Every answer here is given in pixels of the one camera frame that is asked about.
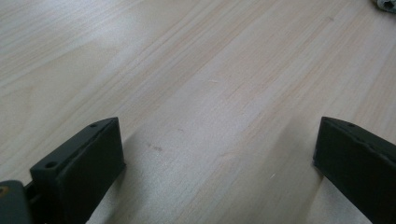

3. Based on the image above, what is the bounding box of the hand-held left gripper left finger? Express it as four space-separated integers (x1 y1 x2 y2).
30 117 127 224

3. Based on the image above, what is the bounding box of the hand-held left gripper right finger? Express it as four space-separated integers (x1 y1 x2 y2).
312 116 396 224

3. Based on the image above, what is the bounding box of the grey sock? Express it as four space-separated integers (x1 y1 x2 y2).
372 0 396 14

